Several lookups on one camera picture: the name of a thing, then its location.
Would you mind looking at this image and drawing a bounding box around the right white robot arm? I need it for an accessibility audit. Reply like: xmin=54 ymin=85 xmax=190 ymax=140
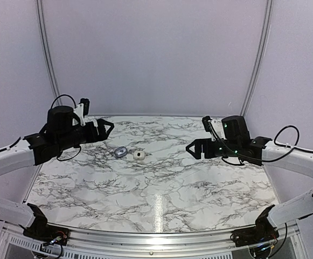
xmin=185 ymin=115 xmax=313 ymax=242

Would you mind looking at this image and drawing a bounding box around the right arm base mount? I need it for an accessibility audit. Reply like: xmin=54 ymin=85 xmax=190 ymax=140
xmin=230 ymin=226 xmax=279 ymax=247

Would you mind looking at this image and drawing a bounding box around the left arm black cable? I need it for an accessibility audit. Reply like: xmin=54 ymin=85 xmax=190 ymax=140
xmin=50 ymin=94 xmax=82 ymax=162

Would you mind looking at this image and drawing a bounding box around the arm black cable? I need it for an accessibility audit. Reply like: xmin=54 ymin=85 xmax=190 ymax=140
xmin=50 ymin=94 xmax=82 ymax=162
xmin=208 ymin=122 xmax=300 ymax=167

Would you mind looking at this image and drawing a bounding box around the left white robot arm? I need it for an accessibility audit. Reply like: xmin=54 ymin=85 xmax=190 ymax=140
xmin=0 ymin=103 xmax=114 ymax=240

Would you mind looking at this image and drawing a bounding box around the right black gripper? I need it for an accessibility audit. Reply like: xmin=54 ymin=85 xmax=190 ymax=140
xmin=186 ymin=138 xmax=240 ymax=160

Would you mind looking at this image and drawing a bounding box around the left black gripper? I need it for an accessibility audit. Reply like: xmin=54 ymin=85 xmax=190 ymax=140
xmin=56 ymin=118 xmax=114 ymax=152

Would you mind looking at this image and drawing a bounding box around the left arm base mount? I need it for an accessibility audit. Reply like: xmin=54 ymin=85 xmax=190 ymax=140
xmin=19 ymin=224 xmax=70 ymax=246

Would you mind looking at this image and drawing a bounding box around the front aluminium rail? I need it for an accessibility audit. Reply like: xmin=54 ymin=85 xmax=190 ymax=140
xmin=0 ymin=223 xmax=308 ymax=258

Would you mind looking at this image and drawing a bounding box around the purple earbud charging case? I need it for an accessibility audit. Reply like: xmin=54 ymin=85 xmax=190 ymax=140
xmin=114 ymin=146 xmax=128 ymax=158

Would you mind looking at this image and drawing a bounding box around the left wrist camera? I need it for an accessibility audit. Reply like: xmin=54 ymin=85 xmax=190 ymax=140
xmin=73 ymin=98 xmax=90 ymax=126

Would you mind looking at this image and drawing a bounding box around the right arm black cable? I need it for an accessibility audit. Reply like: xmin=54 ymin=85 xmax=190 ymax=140
xmin=208 ymin=122 xmax=300 ymax=167

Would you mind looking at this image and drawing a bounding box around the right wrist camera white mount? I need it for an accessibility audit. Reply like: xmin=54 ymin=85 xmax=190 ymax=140
xmin=202 ymin=116 xmax=221 ymax=141

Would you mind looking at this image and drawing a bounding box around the white earbud case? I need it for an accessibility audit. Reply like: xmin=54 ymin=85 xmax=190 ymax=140
xmin=133 ymin=151 xmax=145 ymax=160

